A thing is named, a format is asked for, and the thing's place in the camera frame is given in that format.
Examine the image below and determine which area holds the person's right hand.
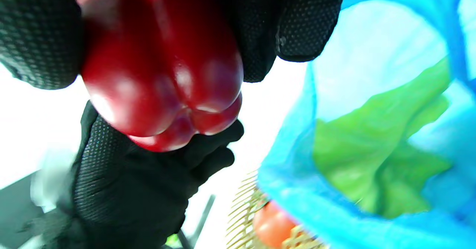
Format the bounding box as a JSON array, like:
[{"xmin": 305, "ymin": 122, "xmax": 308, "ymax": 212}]
[{"xmin": 0, "ymin": 0, "xmax": 350, "ymax": 90}]

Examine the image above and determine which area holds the person's left hand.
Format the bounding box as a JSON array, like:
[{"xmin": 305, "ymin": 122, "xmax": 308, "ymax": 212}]
[{"xmin": 41, "ymin": 100, "xmax": 245, "ymax": 249}]

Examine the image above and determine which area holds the red tomato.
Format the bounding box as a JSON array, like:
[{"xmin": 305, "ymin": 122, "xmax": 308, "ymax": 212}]
[{"xmin": 253, "ymin": 201, "xmax": 298, "ymax": 249}]

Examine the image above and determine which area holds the red bell pepper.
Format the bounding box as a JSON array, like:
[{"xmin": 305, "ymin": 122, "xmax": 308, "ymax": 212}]
[{"xmin": 71, "ymin": 0, "xmax": 245, "ymax": 153}]

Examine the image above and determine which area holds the blue plastic bag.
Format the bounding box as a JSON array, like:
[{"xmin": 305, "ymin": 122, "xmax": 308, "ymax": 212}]
[{"xmin": 257, "ymin": 0, "xmax": 476, "ymax": 249}]

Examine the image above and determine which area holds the round wicker basket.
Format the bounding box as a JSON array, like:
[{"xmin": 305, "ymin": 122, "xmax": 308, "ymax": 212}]
[{"xmin": 226, "ymin": 171, "xmax": 328, "ymax": 249}]

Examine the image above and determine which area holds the green leafy vegetable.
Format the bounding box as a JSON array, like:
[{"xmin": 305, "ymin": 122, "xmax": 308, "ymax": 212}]
[{"xmin": 312, "ymin": 58, "xmax": 452, "ymax": 220}]

